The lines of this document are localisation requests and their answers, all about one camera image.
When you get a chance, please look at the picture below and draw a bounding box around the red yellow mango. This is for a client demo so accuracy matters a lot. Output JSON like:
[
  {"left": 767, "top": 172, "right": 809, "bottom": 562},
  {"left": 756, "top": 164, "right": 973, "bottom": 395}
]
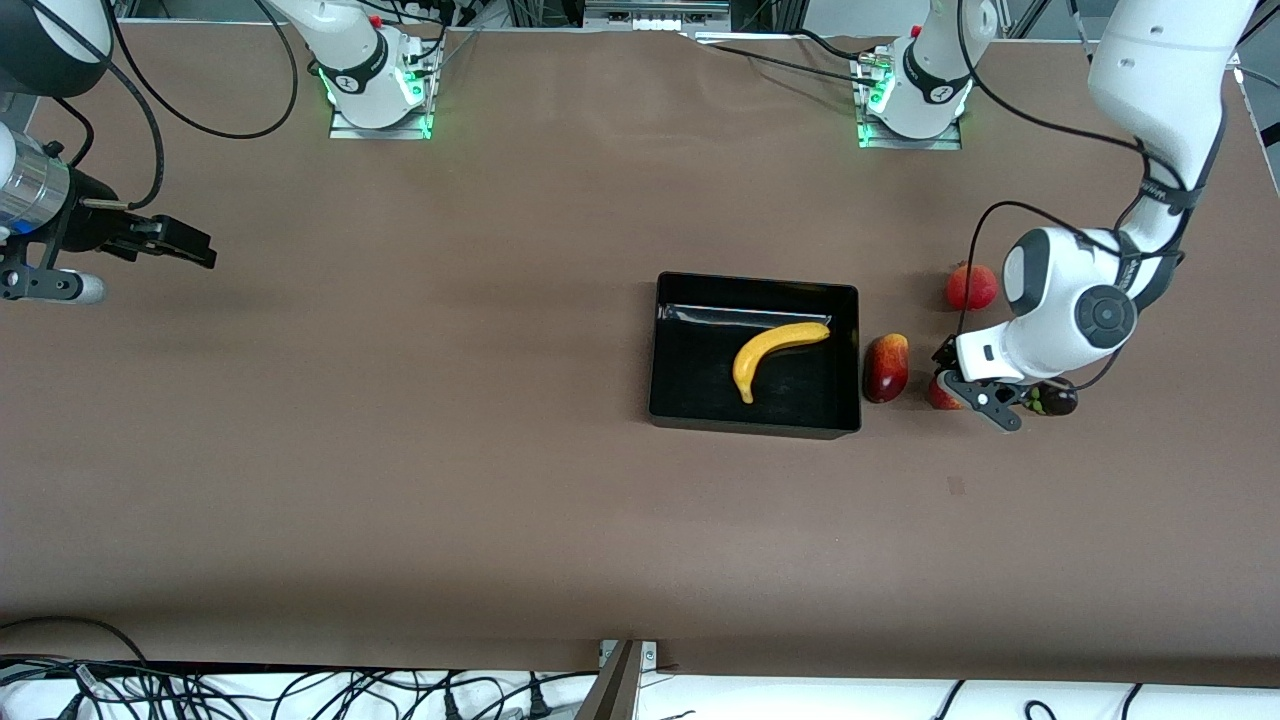
[{"left": 862, "top": 333, "right": 911, "bottom": 405}]

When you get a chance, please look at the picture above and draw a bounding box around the dark metal post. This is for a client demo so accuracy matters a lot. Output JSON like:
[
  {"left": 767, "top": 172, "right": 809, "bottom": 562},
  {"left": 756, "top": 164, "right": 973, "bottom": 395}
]
[{"left": 574, "top": 640, "right": 642, "bottom": 720}]

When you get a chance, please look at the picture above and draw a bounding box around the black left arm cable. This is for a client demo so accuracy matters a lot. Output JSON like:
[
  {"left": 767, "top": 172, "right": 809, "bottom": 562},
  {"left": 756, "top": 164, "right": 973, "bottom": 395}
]
[{"left": 956, "top": 0, "right": 1217, "bottom": 392}]

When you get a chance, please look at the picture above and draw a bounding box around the short black base cable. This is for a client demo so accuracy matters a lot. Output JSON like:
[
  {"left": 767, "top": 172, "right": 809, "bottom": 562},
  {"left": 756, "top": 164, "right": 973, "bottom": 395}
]
[{"left": 795, "top": 28, "right": 883, "bottom": 61}]

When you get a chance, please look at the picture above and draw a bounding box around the black looping right arm cable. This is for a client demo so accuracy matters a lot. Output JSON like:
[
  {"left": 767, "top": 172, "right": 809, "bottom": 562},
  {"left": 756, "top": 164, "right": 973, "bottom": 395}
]
[{"left": 105, "top": 0, "right": 300, "bottom": 140}]

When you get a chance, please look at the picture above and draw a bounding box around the black rectangular plastic tray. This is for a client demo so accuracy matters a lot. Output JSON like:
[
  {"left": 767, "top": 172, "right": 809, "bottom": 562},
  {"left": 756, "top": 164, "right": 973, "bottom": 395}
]
[{"left": 648, "top": 271, "right": 863, "bottom": 441}]

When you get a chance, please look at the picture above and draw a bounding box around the grey power strip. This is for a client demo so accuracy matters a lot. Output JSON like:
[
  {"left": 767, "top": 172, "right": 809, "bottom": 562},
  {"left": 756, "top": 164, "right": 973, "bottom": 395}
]
[{"left": 584, "top": 0, "right": 732, "bottom": 32}]

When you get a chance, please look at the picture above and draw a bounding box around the red pomegranate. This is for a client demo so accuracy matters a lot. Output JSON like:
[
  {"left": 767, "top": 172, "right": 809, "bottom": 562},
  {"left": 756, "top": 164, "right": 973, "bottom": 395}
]
[{"left": 946, "top": 262, "right": 1001, "bottom": 312}]

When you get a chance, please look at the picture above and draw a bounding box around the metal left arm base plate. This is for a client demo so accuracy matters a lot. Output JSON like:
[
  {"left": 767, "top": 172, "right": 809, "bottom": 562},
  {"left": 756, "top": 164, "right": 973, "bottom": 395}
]
[{"left": 855, "top": 50, "right": 964, "bottom": 151}]

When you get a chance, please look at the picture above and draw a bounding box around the black right arm gripper cable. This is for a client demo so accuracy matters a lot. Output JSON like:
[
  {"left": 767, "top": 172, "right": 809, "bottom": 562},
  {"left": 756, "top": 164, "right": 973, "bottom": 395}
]
[{"left": 25, "top": 0, "right": 167, "bottom": 211}]

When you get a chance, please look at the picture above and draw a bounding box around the yellow banana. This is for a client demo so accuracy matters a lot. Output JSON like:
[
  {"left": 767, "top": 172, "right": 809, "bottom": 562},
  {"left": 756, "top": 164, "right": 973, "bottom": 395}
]
[{"left": 732, "top": 321, "right": 832, "bottom": 405}]

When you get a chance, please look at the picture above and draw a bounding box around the long black base cable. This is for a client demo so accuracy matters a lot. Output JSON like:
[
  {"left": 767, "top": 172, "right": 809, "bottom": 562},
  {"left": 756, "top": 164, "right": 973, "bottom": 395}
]
[{"left": 690, "top": 36, "right": 867, "bottom": 81}]

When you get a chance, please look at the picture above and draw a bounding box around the aluminium frame profile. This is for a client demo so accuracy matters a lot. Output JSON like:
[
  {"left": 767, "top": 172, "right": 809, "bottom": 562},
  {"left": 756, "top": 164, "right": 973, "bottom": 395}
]
[
  {"left": 505, "top": 0, "right": 586, "bottom": 30},
  {"left": 731, "top": 0, "right": 807, "bottom": 32}
]

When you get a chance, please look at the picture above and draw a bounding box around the black arched cable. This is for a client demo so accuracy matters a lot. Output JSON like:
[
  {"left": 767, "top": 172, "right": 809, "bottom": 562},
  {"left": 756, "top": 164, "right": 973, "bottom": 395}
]
[{"left": 0, "top": 614, "right": 151, "bottom": 667}]

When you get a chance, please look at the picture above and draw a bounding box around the dark purple mangosteen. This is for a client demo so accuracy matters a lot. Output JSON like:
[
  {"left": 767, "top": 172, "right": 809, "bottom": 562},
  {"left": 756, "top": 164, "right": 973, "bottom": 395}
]
[{"left": 1025, "top": 378, "right": 1080, "bottom": 418}]

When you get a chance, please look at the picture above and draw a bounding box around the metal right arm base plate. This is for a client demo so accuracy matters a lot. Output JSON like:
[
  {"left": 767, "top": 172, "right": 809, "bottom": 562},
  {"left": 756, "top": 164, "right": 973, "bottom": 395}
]
[{"left": 329, "top": 45, "right": 434, "bottom": 141}]

